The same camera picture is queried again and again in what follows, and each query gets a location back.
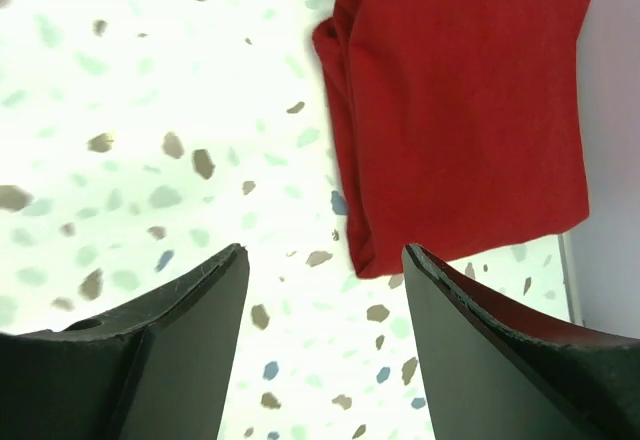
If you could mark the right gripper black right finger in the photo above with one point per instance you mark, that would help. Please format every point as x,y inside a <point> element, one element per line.
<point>493,368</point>

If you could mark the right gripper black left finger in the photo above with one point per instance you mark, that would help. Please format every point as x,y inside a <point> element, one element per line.
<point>157,367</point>

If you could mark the dark red t-shirt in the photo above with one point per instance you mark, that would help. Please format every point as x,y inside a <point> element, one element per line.
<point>455,123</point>

